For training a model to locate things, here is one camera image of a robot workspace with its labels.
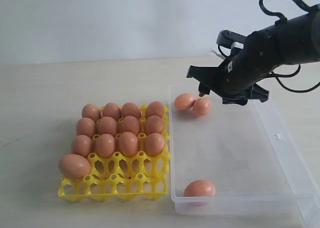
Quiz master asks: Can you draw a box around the black cable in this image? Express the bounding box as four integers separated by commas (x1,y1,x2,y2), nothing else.
217,0,320,93

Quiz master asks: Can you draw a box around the brown egg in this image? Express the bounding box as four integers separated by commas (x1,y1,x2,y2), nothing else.
81,104,102,122
183,179,216,197
102,102,122,121
58,154,91,179
144,115,165,136
120,115,140,136
122,102,142,120
145,101,165,119
97,116,119,136
71,134,94,158
192,97,212,117
173,93,196,111
76,117,98,138
95,133,116,158
143,133,166,157
118,131,139,157

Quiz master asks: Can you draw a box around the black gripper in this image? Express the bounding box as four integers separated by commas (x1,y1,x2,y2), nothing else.
186,37,280,106

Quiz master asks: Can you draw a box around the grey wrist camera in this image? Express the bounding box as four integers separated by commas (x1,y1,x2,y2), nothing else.
216,30,246,49

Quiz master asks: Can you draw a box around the yellow plastic egg tray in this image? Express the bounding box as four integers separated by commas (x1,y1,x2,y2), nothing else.
58,105,171,202

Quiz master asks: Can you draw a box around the clear plastic bin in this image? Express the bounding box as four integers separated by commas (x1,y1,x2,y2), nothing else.
168,82,320,228

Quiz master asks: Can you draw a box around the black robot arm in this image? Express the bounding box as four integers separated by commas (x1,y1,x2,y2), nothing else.
186,4,320,106

